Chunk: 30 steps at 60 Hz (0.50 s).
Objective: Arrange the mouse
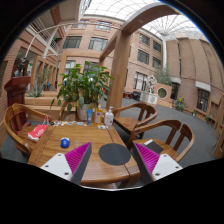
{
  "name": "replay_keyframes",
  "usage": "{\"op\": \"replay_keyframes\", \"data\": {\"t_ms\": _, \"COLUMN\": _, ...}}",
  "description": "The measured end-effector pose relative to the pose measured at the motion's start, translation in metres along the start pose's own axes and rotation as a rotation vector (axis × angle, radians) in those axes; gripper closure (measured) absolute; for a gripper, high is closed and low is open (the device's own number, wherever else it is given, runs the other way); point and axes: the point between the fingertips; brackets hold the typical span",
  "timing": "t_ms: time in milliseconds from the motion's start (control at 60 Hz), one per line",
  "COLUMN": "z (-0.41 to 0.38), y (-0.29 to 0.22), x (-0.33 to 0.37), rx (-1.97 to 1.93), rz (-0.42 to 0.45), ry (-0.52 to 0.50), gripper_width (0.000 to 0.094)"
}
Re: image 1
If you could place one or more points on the round black mouse pad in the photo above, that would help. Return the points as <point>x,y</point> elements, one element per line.
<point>114,154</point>

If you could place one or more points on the wooden chair far right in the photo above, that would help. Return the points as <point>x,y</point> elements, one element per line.
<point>147,113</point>

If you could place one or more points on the wooden chair left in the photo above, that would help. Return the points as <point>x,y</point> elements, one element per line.
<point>18,126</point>

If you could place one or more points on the wooden chair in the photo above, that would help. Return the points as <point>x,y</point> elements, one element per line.
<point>175,125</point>
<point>18,126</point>
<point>147,113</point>

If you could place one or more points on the green potted plant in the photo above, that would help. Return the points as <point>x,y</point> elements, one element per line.
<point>82,88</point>

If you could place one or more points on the wooden pillar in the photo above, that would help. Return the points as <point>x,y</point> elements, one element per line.
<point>119,69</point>

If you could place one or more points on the white statue on pedestal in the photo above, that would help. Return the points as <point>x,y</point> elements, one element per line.
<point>149,96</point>

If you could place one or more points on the white plant pot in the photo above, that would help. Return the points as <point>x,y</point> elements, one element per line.
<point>82,111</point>

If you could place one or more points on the blue tube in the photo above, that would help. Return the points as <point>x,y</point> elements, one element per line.
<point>89,116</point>

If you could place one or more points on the wooden chair near right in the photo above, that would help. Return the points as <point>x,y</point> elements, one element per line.
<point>175,125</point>

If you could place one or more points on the red and white bag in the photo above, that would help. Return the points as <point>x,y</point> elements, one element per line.
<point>37,132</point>

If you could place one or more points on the white pump dispenser bottle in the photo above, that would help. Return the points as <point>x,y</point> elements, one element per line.
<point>108,118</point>

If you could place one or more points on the yellow orange bottle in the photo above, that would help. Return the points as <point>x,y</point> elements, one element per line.
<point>98,114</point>

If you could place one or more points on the dark wooden lectern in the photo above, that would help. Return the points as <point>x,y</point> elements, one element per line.
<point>16,88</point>

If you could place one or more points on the black notebook on chair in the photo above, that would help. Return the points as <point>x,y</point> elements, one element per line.
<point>152,145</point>

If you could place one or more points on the blue computer mouse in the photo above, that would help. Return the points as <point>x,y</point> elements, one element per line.
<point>65,142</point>

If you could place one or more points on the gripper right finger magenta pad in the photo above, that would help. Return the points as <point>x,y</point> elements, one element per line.
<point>153,166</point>

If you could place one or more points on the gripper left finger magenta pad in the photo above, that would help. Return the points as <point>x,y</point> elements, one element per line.
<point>70,166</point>

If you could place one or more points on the small items row on table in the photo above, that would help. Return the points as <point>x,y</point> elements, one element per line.
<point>62,123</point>

